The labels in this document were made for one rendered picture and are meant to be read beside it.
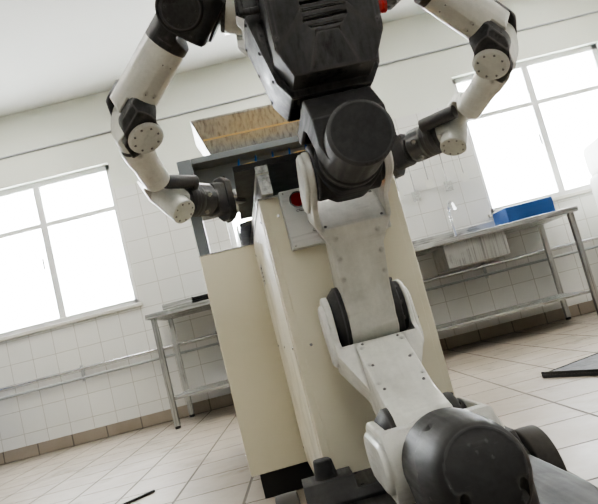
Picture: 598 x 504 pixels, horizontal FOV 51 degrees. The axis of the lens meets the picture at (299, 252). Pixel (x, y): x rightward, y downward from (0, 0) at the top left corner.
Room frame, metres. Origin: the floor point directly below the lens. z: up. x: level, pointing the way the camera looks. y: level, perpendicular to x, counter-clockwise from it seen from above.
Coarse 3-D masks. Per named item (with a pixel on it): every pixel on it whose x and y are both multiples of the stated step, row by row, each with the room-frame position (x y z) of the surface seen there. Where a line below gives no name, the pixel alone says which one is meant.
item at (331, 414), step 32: (256, 224) 1.71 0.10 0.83; (256, 256) 2.08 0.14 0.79; (288, 256) 1.45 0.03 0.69; (320, 256) 1.45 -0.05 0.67; (288, 288) 1.44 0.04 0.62; (320, 288) 1.45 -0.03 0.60; (416, 288) 1.48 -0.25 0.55; (288, 320) 1.44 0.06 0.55; (288, 352) 1.67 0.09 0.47; (320, 352) 1.45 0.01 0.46; (288, 384) 2.06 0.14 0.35; (320, 384) 1.45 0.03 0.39; (448, 384) 1.48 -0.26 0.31; (320, 416) 1.44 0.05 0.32; (352, 416) 1.45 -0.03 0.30; (320, 448) 1.45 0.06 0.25; (352, 448) 1.45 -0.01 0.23
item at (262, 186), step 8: (256, 168) 1.41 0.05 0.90; (264, 168) 1.41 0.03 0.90; (256, 176) 1.42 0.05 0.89; (264, 176) 1.41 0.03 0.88; (256, 184) 1.48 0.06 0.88; (264, 184) 1.41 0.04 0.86; (256, 192) 1.54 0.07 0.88; (264, 192) 1.41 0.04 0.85; (272, 192) 1.42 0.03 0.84; (256, 200) 1.61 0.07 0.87
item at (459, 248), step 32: (480, 224) 5.42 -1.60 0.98; (512, 224) 4.74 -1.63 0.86; (576, 224) 4.78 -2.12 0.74; (416, 256) 5.36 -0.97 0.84; (448, 256) 4.86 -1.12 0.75; (480, 256) 4.86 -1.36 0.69; (160, 320) 5.15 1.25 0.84; (480, 320) 4.79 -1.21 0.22; (160, 352) 4.70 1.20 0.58; (224, 384) 4.74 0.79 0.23; (192, 416) 5.30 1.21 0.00
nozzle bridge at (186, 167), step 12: (264, 144) 2.14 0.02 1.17; (276, 144) 2.15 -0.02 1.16; (288, 144) 2.16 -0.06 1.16; (204, 156) 2.12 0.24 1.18; (216, 156) 2.12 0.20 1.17; (228, 156) 2.13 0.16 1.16; (240, 156) 2.16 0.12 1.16; (252, 156) 2.20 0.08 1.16; (264, 156) 2.23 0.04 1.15; (180, 168) 2.11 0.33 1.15; (192, 168) 2.11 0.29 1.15; (204, 168) 2.19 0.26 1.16; (216, 168) 2.20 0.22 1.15; (228, 168) 2.21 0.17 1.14; (204, 180) 2.20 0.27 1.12; (204, 216) 2.36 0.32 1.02; (204, 228) 2.22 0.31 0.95; (204, 240) 2.21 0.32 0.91; (204, 252) 2.21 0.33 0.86
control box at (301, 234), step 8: (280, 192) 1.42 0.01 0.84; (288, 192) 1.42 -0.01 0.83; (296, 192) 1.42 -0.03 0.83; (280, 200) 1.42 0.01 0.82; (288, 200) 1.42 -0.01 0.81; (288, 208) 1.42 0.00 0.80; (296, 208) 1.42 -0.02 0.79; (288, 216) 1.42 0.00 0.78; (296, 216) 1.42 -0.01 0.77; (304, 216) 1.42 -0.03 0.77; (288, 224) 1.42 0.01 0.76; (296, 224) 1.42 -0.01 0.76; (304, 224) 1.42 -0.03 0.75; (288, 232) 1.42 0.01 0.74; (296, 232) 1.42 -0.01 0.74; (304, 232) 1.42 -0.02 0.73; (312, 232) 1.42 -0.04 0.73; (296, 240) 1.42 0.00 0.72; (304, 240) 1.42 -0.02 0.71; (312, 240) 1.42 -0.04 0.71; (320, 240) 1.43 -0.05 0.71; (296, 248) 1.42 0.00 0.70; (304, 248) 1.45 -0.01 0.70
